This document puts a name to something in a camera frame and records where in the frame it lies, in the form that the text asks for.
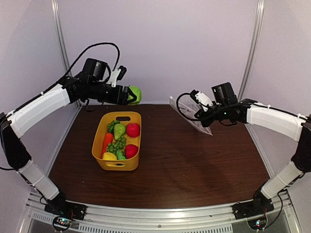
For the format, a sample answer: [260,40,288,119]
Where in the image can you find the yellow plastic basket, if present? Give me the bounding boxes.
[92,112,141,171]

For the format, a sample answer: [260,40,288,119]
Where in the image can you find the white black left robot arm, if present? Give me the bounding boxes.
[0,58,138,216]

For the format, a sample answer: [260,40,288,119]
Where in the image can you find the orange toy carrot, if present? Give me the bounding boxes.
[102,133,114,155]

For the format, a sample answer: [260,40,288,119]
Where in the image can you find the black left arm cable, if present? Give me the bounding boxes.
[65,43,121,78]

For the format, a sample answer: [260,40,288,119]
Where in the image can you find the left aluminium frame post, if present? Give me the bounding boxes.
[50,0,81,109]

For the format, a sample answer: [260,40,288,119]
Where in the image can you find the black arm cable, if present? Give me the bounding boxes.
[65,43,121,78]
[176,92,202,121]

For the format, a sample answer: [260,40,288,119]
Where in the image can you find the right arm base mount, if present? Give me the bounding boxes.
[232,198,274,220]

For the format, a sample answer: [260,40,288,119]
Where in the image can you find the aluminium front rail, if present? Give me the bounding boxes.
[24,191,296,233]

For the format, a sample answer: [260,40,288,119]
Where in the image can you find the controller board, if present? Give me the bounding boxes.
[247,216,267,231]
[52,216,73,232]

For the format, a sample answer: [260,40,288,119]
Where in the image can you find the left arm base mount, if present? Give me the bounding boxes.
[44,199,86,220]

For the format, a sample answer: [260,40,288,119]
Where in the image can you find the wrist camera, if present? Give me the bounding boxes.
[190,90,213,108]
[106,66,127,87]

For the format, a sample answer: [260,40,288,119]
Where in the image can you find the aluminium frame post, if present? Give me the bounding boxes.
[238,0,265,100]
[50,0,81,109]

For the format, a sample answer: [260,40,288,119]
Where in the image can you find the green toy grapes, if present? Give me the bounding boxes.
[106,136,126,153]

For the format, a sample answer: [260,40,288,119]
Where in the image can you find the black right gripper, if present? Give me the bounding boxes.
[194,100,228,127]

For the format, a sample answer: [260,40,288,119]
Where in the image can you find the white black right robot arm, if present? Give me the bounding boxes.
[190,83,311,215]

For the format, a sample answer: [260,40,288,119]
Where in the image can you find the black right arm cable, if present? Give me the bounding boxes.
[176,92,202,121]

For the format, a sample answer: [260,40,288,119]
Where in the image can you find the green toy broccoli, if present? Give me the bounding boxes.
[116,150,126,160]

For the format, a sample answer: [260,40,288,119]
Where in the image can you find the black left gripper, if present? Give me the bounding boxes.
[89,81,137,106]

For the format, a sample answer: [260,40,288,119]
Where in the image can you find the yellow toy lemon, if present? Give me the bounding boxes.
[103,152,118,161]

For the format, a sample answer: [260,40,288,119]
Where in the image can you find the clear zip top bag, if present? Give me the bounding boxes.
[169,96,213,136]

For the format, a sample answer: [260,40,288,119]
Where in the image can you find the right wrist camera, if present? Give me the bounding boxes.
[190,90,213,108]

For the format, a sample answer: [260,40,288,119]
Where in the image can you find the green toy cabbage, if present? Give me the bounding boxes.
[128,86,142,105]

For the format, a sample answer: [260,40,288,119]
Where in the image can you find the right aluminium frame post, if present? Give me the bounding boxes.
[238,0,265,100]

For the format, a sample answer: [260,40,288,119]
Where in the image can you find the light green toy lettuce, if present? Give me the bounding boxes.
[107,120,126,140]

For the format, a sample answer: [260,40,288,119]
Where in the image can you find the red toy apple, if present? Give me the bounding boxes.
[126,123,140,138]

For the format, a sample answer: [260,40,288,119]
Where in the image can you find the left controller board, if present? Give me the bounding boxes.
[52,216,73,232]

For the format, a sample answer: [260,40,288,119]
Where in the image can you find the red toy tomato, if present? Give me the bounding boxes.
[124,144,139,159]

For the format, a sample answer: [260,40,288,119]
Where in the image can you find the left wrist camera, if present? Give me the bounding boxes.
[106,66,127,87]

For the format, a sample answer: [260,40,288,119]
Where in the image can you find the right controller board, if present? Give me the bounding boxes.
[247,216,267,231]

